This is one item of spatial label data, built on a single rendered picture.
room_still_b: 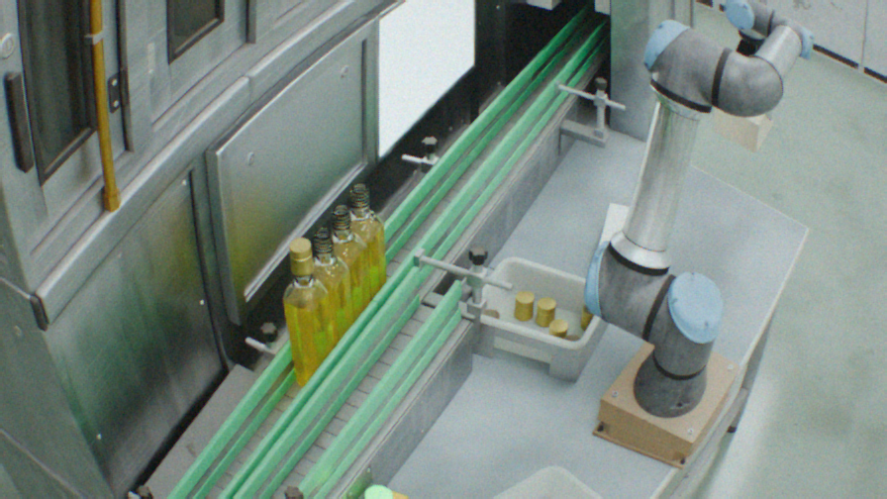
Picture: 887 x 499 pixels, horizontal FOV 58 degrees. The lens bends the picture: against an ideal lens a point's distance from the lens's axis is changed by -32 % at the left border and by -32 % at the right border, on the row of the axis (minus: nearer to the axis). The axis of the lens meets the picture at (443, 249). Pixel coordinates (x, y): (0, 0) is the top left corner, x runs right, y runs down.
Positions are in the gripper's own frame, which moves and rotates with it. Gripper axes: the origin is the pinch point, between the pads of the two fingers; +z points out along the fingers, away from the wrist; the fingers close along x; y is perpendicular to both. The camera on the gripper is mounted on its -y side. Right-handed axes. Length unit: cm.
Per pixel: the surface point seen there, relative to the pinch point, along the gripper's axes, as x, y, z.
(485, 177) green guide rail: 43, -41, 17
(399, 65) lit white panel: 59, -45, -5
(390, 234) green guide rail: 46, -64, 17
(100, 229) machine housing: 46, -130, -27
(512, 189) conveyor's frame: 42, -32, 24
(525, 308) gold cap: 26, -53, 31
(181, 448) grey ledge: 47, -125, 24
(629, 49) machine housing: 39.6, 17.7, 8.9
